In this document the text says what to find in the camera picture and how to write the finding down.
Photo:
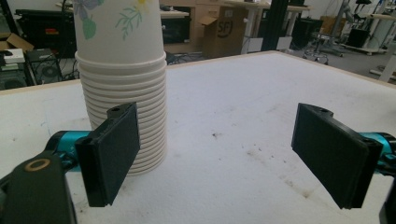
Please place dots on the open brown cardboard box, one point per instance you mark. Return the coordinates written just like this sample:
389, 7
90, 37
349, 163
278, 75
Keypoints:
15, 42

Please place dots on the stack of paper cups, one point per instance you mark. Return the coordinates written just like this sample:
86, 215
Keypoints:
121, 77

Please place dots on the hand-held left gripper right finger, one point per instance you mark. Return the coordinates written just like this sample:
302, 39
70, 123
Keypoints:
333, 155

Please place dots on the black metal frame post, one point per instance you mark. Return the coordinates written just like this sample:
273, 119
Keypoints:
275, 25

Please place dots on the small white box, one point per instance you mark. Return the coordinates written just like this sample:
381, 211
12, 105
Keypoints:
14, 56

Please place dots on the black computer tower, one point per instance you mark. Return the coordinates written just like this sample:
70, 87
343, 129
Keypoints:
43, 68

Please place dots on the white foam mat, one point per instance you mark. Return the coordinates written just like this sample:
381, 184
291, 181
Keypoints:
233, 109

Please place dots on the chrome stool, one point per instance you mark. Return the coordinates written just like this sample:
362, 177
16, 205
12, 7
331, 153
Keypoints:
316, 51

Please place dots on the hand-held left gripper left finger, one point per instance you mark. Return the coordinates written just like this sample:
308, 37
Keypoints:
107, 155

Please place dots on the white standing desk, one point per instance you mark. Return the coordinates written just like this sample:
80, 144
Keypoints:
387, 65

